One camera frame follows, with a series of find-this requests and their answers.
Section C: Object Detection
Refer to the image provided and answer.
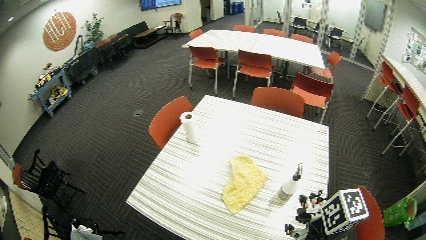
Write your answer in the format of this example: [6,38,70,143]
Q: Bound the white spray bottle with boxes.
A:
[275,162,305,202]

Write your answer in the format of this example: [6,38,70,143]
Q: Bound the long black bench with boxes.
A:
[94,20,167,62]

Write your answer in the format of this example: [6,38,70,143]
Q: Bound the white marker cube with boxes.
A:
[319,188,371,236]

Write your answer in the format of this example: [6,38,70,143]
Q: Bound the round orange wall sign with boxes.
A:
[41,11,78,52]

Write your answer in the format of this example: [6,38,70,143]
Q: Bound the wooden chair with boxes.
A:
[161,12,185,35]

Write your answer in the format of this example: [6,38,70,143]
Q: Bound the white counter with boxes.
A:
[379,54,426,134]

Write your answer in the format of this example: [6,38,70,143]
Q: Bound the wall screen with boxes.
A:
[139,0,182,12]

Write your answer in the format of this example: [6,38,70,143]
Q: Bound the yellow cloth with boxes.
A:
[221,154,270,215]

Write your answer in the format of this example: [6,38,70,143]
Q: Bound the white paper towel roll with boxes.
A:
[178,111,201,145]

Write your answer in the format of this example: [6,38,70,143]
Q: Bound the orange bar stool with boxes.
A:
[364,61,402,130]
[380,84,422,158]

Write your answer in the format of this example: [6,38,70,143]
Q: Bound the black utility cart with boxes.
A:
[62,46,104,85]

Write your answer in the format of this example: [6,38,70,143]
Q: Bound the wall poster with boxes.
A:
[402,27,426,75]

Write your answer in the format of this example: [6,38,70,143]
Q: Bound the blue shelf cart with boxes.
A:
[28,62,73,118]

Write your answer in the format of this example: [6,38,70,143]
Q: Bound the blue bin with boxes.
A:
[229,1,246,15]

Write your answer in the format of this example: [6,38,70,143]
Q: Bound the orange chair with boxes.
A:
[309,50,343,83]
[290,71,335,125]
[187,28,206,41]
[230,49,274,99]
[187,45,226,96]
[231,24,257,34]
[250,86,307,119]
[289,33,315,45]
[352,185,387,240]
[146,95,195,150]
[262,28,287,38]

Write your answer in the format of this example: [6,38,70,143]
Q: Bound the green potted plant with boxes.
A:
[81,12,106,47]

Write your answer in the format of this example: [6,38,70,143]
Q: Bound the black folding chair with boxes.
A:
[18,148,86,202]

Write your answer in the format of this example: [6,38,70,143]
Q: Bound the dark wall board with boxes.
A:
[362,0,388,34]

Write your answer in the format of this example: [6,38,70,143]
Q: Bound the long white table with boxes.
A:
[181,29,327,70]

